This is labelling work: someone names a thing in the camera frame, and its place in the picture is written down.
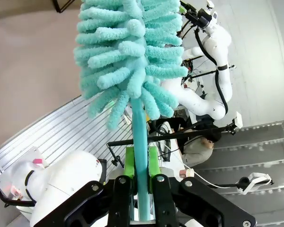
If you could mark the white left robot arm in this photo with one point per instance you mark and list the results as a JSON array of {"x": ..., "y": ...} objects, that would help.
[{"x": 68, "y": 175}]

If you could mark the white bracket device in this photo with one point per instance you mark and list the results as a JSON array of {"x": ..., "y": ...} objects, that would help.
[{"x": 255, "y": 180}]

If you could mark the teal microfiber duster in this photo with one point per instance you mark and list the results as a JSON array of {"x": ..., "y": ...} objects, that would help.
[{"x": 137, "y": 59}]

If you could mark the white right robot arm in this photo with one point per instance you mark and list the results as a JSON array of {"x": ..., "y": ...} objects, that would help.
[{"x": 221, "y": 49}]

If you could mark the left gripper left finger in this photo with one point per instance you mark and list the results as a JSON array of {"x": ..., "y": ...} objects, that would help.
[{"x": 101, "y": 203}]

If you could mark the clear acrylic guard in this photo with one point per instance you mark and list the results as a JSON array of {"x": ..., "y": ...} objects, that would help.
[{"x": 19, "y": 163}]

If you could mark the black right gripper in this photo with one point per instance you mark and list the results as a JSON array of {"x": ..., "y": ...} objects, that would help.
[{"x": 204, "y": 16}]

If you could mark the seated person in gray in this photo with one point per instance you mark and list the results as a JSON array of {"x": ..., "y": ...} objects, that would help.
[{"x": 196, "y": 151}]

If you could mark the aluminium slatted base plate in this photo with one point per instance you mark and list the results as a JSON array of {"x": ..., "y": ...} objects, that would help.
[{"x": 49, "y": 132}]

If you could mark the black boom rod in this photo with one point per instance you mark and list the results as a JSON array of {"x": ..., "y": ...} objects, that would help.
[{"x": 180, "y": 135}]

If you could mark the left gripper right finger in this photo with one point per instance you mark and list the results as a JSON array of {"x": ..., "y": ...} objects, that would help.
[{"x": 194, "y": 203}]

